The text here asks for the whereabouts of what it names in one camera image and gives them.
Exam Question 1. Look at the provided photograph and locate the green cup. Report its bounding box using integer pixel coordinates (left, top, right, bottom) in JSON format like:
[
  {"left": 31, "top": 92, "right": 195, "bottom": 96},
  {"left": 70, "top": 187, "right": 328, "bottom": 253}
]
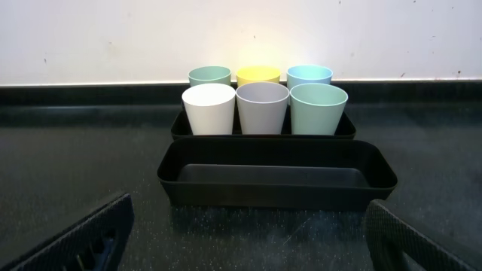
[
  {"left": 188, "top": 65, "right": 233, "bottom": 87},
  {"left": 288, "top": 82, "right": 349, "bottom": 136}
]

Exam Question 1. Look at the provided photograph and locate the white cup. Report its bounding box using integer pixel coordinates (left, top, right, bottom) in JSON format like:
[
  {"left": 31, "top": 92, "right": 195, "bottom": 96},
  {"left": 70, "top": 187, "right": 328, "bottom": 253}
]
[{"left": 181, "top": 83, "right": 237, "bottom": 136}]

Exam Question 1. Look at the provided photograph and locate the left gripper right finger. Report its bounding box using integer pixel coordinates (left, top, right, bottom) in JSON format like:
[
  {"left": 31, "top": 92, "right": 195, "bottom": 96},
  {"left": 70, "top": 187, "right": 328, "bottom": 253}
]
[{"left": 365, "top": 199, "right": 482, "bottom": 271}]

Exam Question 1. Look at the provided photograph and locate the blue cup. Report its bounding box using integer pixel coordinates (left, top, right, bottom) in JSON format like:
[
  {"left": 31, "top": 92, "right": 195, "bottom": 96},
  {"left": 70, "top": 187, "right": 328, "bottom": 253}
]
[{"left": 285, "top": 64, "right": 334, "bottom": 91}]

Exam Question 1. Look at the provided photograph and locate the yellow cup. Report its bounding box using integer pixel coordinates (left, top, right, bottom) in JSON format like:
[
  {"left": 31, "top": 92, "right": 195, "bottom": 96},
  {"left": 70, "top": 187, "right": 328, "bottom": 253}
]
[{"left": 235, "top": 65, "right": 282, "bottom": 87}]

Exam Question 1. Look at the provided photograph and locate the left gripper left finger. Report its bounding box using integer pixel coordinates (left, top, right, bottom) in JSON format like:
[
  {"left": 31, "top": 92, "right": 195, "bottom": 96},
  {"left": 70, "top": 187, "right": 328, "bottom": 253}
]
[{"left": 0, "top": 192, "right": 136, "bottom": 271}]

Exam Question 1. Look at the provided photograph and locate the black tray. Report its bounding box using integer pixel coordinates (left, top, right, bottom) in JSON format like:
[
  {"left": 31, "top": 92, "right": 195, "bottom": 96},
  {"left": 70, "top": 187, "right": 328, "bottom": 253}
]
[
  {"left": 157, "top": 136, "right": 398, "bottom": 212},
  {"left": 170, "top": 101, "right": 357, "bottom": 141}
]

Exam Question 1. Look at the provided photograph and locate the grey cup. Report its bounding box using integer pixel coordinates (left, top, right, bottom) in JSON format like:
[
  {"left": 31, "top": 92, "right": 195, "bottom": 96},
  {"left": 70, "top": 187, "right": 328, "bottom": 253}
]
[{"left": 235, "top": 81, "right": 291, "bottom": 136}]

